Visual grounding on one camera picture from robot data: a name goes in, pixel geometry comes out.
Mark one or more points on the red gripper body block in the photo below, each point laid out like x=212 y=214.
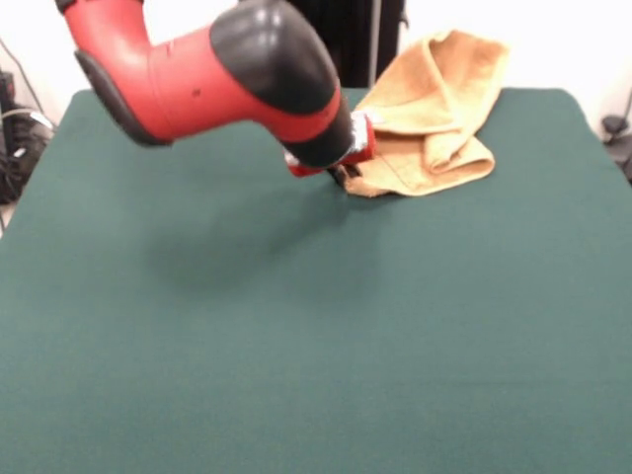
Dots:
x=306 y=172

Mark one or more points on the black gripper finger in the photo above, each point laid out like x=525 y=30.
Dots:
x=339 y=178
x=352 y=171

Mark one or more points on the tan terry towel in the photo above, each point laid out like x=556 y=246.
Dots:
x=444 y=99

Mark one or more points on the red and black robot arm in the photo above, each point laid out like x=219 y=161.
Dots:
x=197 y=84

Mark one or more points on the dark green table cloth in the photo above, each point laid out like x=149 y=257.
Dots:
x=148 y=345

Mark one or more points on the dark grey stand base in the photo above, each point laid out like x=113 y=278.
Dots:
x=614 y=123

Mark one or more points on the black box with red light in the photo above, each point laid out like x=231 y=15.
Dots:
x=7 y=86

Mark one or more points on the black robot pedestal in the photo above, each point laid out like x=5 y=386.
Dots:
x=355 y=39

